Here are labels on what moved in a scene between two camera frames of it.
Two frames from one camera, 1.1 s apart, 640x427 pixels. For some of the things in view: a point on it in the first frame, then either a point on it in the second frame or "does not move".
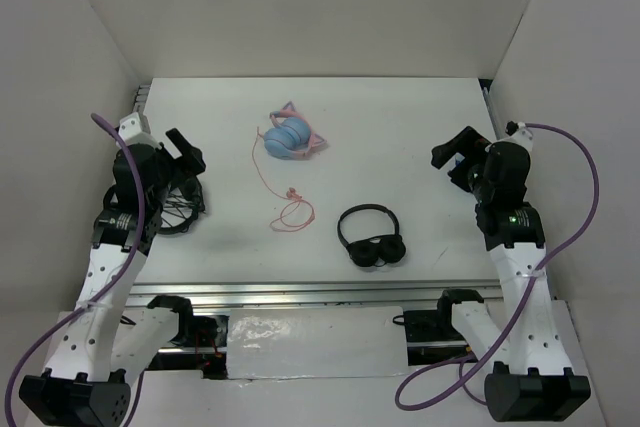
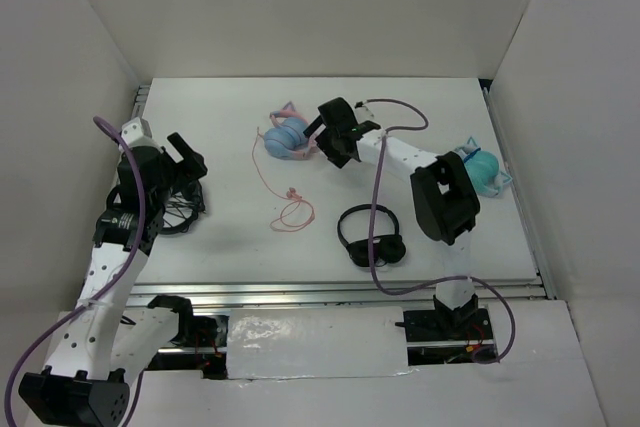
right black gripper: x=471 y=143 -> x=333 y=154
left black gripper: x=189 y=164 does not move
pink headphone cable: x=297 y=213 does not move
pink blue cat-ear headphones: x=293 y=137 does not move
